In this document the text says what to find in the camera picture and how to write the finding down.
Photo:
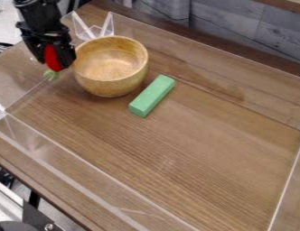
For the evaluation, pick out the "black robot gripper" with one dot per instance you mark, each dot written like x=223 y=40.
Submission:
x=57 y=36

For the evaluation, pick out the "red plush fruit green leaf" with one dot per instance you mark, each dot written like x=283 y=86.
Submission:
x=52 y=63

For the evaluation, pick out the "wooden bowl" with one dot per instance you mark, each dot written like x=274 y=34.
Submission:
x=109 y=66

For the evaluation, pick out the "green rectangular block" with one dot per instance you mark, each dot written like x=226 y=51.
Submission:
x=145 y=101

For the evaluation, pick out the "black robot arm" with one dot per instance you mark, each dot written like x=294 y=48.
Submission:
x=39 y=14

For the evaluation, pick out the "clear acrylic tray enclosure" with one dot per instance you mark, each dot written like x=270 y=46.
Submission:
x=207 y=164

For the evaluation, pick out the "black bracket with bolt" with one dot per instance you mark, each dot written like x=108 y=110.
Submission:
x=36 y=219

